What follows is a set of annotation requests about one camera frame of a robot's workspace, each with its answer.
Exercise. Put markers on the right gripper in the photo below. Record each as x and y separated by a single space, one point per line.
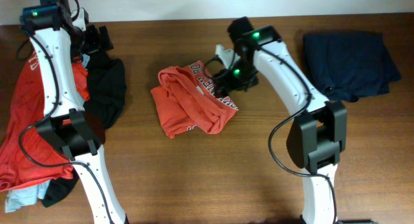
230 83

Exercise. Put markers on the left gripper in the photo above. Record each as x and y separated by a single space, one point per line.
96 44

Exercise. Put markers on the orange soccer t-shirt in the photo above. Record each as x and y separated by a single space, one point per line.
185 100

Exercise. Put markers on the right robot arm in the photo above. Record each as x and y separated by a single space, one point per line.
317 135

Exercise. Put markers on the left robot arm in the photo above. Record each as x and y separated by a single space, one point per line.
59 39

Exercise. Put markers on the black garment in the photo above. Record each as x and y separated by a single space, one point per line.
104 79

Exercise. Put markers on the folded navy blue garment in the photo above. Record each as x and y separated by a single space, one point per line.
349 65

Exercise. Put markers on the light blue garment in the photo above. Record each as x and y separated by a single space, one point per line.
24 182

